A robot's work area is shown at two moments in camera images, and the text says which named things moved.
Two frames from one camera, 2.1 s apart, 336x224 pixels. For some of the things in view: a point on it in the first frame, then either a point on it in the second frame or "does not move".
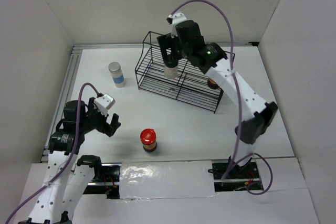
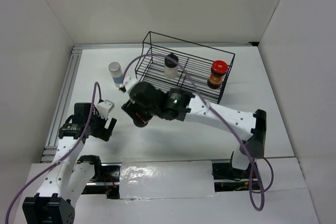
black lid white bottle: [170, 70] does not move
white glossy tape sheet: [146, 179] does not move
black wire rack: [191, 86] does not move
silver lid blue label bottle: [116, 72] does not move
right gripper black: [166, 42] -> [132, 106]
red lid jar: [148, 138] -> [139, 122]
